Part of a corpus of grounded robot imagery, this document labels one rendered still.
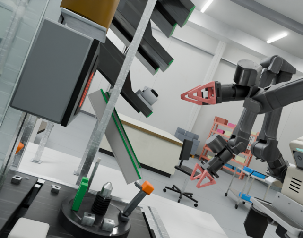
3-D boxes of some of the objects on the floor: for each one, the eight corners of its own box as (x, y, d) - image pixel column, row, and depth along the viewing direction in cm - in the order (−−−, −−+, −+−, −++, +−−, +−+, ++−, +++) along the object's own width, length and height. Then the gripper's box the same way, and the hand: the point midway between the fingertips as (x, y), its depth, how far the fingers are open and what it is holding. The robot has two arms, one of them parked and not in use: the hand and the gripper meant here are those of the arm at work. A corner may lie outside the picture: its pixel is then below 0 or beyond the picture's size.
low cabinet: (160, 157, 740) (169, 133, 738) (173, 180, 515) (187, 145, 513) (107, 137, 721) (117, 112, 720) (97, 151, 496) (111, 115, 494)
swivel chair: (193, 198, 440) (213, 148, 438) (199, 212, 376) (222, 155, 373) (161, 185, 441) (181, 136, 438) (162, 197, 376) (186, 140, 374)
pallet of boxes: (189, 155, 1133) (197, 134, 1130) (193, 158, 1061) (202, 136, 1059) (169, 147, 1121) (177, 126, 1118) (172, 149, 1049) (180, 128, 1047)
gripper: (243, 102, 66) (190, 106, 65) (223, 103, 80) (179, 106, 79) (241, 78, 66) (189, 82, 64) (221, 83, 80) (178, 87, 78)
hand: (186, 95), depth 72 cm, fingers open, 9 cm apart
